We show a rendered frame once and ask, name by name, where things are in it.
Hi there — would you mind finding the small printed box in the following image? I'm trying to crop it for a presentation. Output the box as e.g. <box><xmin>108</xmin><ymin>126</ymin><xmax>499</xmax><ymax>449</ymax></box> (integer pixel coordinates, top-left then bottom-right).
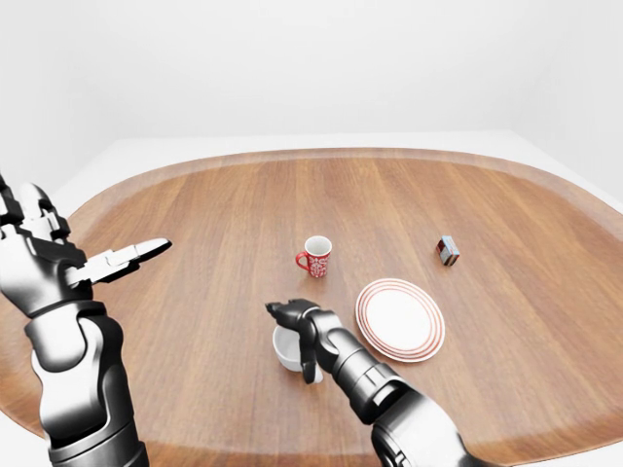
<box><xmin>435</xmin><ymin>235</ymin><xmax>461</xmax><ymax>267</ymax></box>

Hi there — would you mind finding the white plate with red rings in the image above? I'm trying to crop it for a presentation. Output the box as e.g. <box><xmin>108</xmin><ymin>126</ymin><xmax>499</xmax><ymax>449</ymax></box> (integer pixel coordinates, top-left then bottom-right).
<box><xmin>354</xmin><ymin>277</ymin><xmax>447</xmax><ymax>364</ymax></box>

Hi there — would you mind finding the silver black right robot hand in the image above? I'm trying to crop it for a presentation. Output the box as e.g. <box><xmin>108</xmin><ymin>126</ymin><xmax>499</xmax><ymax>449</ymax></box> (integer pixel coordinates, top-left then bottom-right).
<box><xmin>265</xmin><ymin>299</ymin><xmax>343</xmax><ymax>385</ymax></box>

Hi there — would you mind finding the red patterned mug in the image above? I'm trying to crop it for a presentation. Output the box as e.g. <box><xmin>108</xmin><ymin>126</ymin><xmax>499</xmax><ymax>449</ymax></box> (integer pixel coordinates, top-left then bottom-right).
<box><xmin>295</xmin><ymin>234</ymin><xmax>333</xmax><ymax>280</ymax></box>

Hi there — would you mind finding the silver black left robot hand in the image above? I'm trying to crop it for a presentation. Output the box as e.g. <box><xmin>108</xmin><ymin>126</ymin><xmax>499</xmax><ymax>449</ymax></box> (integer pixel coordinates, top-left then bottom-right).
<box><xmin>0</xmin><ymin>173</ymin><xmax>173</xmax><ymax>320</ymax></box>

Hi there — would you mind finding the white mug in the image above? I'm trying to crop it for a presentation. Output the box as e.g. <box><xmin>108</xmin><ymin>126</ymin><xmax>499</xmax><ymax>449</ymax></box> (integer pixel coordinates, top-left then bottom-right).
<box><xmin>272</xmin><ymin>324</ymin><xmax>324</xmax><ymax>384</ymax></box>

